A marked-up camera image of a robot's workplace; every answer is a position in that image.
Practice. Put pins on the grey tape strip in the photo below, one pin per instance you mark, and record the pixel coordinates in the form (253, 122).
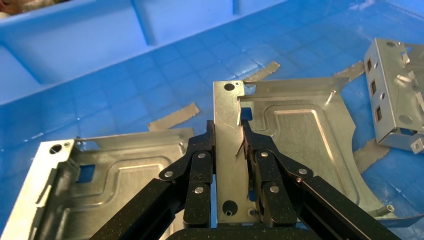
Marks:
(353, 70)
(263, 71)
(371, 155)
(174, 116)

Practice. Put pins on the blue plastic bin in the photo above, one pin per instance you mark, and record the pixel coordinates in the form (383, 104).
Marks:
(99, 82)

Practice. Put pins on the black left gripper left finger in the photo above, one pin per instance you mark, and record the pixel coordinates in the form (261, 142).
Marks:
(198, 172)

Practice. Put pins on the stamped sheet metal bracket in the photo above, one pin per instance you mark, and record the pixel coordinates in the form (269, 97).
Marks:
(298, 139)
(391, 89)
(109, 185)

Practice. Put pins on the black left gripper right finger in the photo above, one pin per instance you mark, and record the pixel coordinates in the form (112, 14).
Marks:
(275, 185)

